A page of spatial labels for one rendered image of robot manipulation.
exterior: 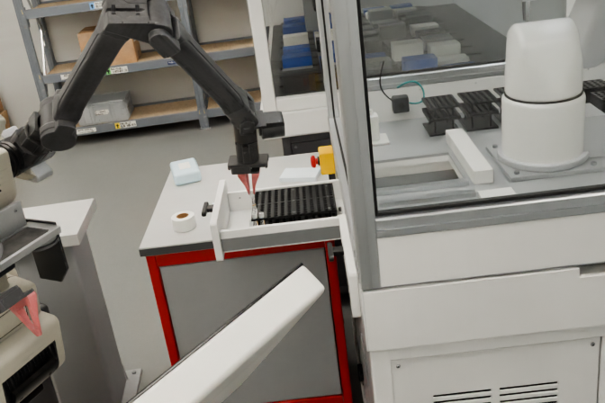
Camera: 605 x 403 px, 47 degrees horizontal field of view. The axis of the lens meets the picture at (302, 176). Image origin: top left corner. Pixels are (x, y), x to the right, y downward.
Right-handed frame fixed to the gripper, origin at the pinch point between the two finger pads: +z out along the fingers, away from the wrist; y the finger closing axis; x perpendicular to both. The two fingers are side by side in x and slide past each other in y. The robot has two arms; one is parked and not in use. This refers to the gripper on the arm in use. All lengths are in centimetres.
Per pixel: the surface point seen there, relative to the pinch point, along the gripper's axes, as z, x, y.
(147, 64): 64, -350, 113
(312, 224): 5.2, 10.4, -15.8
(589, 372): 21, 50, -72
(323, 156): 5.5, -31.8, -19.3
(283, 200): 5.1, -3.5, -7.8
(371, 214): -20, 51, -28
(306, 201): 4.3, -0.8, -14.2
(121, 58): 60, -355, 134
